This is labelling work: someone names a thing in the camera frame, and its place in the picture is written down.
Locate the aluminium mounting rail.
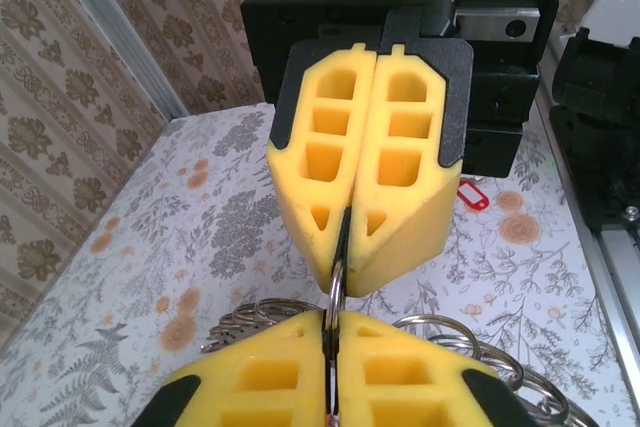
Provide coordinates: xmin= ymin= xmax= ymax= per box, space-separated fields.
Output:
xmin=579 ymin=219 xmax=640 ymax=313

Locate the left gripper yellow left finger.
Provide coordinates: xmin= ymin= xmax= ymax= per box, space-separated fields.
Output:
xmin=130 ymin=310 xmax=329 ymax=427

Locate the aluminium frame post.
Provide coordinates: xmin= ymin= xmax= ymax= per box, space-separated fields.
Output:
xmin=52 ymin=0 xmax=190 ymax=121

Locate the red key tag with key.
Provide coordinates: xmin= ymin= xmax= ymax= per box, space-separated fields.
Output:
xmin=457 ymin=179 xmax=494 ymax=213

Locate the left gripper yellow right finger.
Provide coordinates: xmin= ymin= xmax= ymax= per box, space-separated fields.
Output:
xmin=332 ymin=310 xmax=539 ymax=427

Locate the metal keyring chain of rings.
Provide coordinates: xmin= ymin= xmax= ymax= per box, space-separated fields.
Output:
xmin=202 ymin=206 xmax=601 ymax=427

